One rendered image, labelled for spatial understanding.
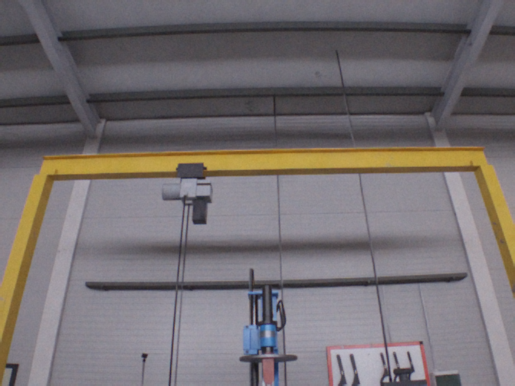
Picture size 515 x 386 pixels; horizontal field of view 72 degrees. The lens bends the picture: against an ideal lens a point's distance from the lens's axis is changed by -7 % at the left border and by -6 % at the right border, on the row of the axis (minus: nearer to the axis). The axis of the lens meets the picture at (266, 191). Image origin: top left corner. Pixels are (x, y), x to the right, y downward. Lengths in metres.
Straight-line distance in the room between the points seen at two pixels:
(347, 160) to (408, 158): 0.72
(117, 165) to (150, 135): 3.39
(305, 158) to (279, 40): 3.06
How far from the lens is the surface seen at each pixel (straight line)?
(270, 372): 3.74
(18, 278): 4.43
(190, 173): 4.21
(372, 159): 4.50
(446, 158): 4.84
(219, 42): 6.94
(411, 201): 7.23
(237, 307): 6.11
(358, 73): 7.52
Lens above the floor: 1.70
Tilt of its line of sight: 30 degrees up
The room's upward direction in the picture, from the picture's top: 1 degrees counter-clockwise
